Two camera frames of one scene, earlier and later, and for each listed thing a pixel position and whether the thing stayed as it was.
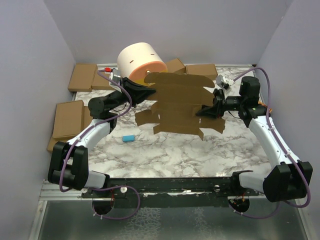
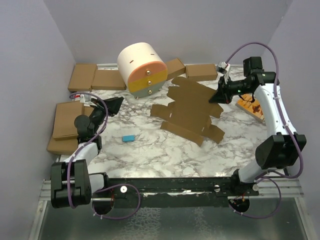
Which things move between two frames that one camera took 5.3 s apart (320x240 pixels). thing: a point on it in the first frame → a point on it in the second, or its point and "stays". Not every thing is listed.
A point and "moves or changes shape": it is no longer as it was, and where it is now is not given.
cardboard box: x=100 y=83 stays
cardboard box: x=70 y=118 stays
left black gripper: x=138 y=92 → x=113 y=105
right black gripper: x=219 y=100 → x=222 y=95
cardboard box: x=82 y=77 stays
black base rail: x=176 y=192 stays
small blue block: x=128 y=138 stays
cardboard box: x=177 y=98 moves or changes shape
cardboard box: x=69 y=118 stays
